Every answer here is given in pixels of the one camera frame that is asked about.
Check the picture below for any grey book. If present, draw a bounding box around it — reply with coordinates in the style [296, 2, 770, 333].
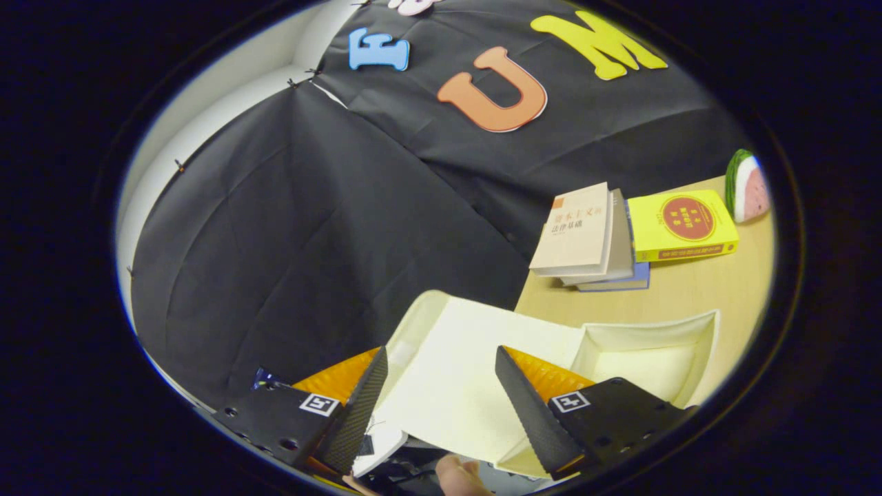
[560, 189, 636, 287]

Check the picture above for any watermelon slice plush toy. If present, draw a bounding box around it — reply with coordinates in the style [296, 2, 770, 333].
[725, 148, 771, 225]

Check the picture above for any black backdrop cloth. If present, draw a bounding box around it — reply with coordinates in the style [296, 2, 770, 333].
[130, 0, 748, 414]

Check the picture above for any white device with cables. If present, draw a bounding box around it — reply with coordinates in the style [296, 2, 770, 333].
[351, 415, 409, 479]

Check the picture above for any cream fabric storage box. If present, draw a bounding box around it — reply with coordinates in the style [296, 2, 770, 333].
[372, 289, 721, 479]

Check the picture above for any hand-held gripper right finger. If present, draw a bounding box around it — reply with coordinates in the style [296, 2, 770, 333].
[493, 346, 695, 482]

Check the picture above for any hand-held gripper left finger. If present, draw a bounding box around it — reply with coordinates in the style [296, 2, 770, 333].
[210, 346, 390, 477]

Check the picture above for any blue book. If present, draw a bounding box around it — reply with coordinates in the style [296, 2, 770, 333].
[575, 200, 652, 293]

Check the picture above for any yellow book red circle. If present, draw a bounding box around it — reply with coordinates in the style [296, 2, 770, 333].
[627, 189, 740, 264]

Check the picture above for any beige book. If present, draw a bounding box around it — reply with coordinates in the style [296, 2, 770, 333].
[529, 182, 614, 278]

